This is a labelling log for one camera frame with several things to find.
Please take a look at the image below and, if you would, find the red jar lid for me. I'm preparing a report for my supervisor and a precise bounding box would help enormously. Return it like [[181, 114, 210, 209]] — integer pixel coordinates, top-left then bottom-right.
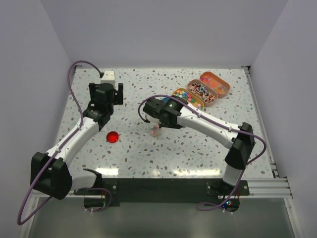
[[106, 131, 119, 143]]

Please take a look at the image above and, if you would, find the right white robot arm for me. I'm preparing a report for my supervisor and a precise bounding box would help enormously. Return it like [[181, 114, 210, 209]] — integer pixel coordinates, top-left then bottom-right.
[[143, 97, 255, 195]]

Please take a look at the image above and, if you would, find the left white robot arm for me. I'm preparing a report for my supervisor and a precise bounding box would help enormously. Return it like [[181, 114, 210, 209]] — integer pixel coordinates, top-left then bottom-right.
[[30, 83, 123, 200]]

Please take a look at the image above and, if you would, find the blue oval candy tray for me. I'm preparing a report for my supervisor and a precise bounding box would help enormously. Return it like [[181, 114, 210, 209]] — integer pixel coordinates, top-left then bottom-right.
[[161, 97, 169, 103]]

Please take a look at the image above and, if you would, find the clear glass jar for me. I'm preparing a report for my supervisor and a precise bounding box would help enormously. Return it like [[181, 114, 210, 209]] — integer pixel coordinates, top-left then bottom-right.
[[149, 123, 161, 137]]

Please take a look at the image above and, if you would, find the yellow oval candy tray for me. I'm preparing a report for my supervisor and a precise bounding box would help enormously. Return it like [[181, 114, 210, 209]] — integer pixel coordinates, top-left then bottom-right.
[[172, 88, 204, 110]]

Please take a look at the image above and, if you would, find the pink oval lollipop tray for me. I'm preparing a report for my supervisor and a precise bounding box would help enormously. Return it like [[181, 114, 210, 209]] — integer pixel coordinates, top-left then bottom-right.
[[187, 79, 218, 107]]

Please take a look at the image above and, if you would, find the orange oval candy tray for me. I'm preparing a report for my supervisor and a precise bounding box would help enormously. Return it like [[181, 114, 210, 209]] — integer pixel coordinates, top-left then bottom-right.
[[200, 71, 230, 98]]

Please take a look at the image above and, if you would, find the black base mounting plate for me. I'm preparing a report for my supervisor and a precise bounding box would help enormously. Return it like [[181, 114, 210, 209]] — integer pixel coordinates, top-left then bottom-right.
[[73, 177, 248, 213]]

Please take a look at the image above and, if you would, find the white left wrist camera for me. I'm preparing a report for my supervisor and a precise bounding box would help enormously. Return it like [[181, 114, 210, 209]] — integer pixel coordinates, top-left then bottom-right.
[[100, 70, 115, 87]]

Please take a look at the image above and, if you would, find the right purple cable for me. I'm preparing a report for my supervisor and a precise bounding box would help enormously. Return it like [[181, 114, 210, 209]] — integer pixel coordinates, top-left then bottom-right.
[[137, 95, 267, 213]]

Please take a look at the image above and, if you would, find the aluminium frame rail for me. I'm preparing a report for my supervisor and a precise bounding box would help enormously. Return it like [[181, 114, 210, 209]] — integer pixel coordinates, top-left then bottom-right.
[[18, 173, 294, 238]]

